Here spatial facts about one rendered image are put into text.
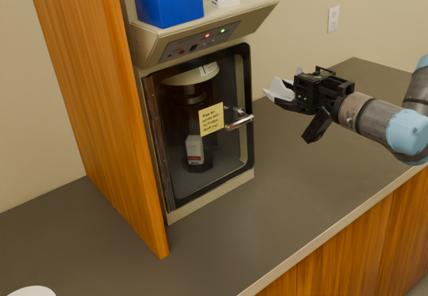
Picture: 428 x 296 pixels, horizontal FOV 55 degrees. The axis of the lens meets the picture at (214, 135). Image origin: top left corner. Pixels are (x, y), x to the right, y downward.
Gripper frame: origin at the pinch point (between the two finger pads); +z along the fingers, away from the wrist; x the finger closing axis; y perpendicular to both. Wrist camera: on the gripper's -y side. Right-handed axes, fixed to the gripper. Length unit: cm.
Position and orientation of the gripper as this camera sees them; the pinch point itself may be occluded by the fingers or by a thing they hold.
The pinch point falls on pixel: (276, 89)
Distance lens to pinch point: 97.9
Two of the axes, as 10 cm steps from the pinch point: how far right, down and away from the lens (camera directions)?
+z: -6.1, -3.7, 7.0
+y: -0.8, -8.5, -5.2
